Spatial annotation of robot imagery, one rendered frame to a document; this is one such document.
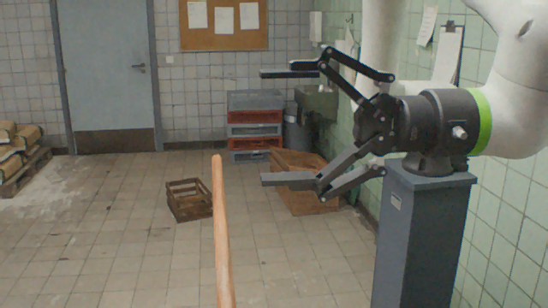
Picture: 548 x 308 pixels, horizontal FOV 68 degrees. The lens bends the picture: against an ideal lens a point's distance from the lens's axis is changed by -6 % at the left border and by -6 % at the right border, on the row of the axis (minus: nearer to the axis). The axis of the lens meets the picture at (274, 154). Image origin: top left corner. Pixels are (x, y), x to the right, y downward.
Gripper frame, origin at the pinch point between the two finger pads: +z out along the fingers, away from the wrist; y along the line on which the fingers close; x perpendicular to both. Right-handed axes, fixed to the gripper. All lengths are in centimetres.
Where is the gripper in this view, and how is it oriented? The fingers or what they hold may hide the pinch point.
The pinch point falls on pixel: (269, 128)
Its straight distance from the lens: 53.9
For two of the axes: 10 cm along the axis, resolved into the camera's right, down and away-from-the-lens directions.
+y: 0.0, 9.5, 3.2
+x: -1.4, -3.2, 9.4
